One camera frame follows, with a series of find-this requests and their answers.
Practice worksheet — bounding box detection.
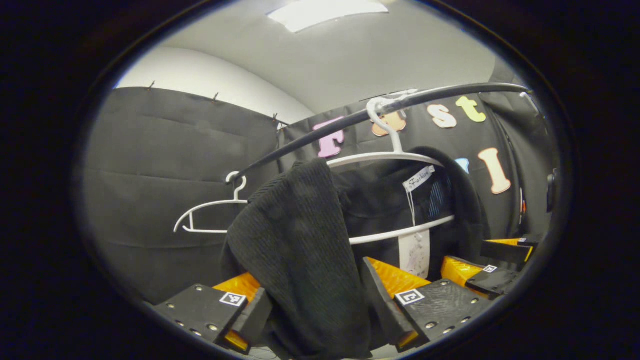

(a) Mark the black backdrop cloth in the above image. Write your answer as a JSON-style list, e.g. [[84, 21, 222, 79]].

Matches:
[[82, 82, 558, 306]]

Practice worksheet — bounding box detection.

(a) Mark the white plastic clothes hanger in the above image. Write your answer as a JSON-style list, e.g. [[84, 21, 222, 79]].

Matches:
[[326, 96, 456, 246], [173, 171, 249, 235]]

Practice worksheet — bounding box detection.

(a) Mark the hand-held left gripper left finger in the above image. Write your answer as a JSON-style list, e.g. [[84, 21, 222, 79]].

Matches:
[[152, 272, 273, 356]]

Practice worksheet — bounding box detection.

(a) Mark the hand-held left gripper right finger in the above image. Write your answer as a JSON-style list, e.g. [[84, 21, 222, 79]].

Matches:
[[361, 256, 493, 353]]

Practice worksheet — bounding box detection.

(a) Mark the black metal clothes rack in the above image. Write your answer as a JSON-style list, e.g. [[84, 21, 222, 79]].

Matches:
[[231, 82, 533, 183]]

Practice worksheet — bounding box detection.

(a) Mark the black knit jacket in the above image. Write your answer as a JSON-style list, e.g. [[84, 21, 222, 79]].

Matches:
[[220, 146, 488, 360]]

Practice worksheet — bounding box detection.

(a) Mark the large rectangular ceiling light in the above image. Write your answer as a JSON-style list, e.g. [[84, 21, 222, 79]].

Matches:
[[266, 0, 390, 33]]

